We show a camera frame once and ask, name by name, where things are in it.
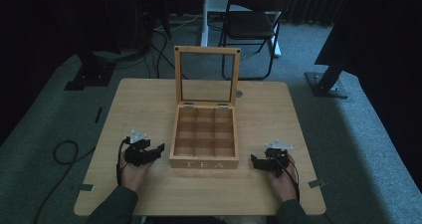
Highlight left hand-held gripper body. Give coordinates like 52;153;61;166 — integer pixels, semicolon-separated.
123;129;154;167

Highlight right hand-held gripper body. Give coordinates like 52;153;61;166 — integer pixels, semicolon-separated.
262;138;295;179

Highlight wooden compartment box with lid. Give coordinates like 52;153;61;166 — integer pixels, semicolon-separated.
168;45;242;170

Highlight person's left hand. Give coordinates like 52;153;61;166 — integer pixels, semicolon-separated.
118;150;154;194

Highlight person's right hand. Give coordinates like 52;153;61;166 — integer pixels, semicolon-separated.
267;153;299;204

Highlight black stand with metal base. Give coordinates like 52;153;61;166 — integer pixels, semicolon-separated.
304;4;422;100

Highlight dark stand with flat base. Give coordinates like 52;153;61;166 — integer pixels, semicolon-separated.
64;48;116;92

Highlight black folding chair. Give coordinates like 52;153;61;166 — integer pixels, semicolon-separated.
220;0;293;82

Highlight dark pleated curtain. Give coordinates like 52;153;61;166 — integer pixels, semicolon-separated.
284;0;353;27

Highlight left hand-held gripper black cable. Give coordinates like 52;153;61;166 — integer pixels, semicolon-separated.
115;137;131;187

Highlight hand-held gripper black cable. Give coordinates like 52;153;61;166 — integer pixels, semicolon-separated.
274;155;301;204
115;137;131;187

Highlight right hand-held gripper black cable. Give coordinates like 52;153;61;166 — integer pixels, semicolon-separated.
274;155;301;204

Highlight black floor cable loop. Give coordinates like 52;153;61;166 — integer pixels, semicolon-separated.
33;139;98;224

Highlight bundle of dark floor cables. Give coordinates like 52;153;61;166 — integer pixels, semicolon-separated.
142;13;203;80

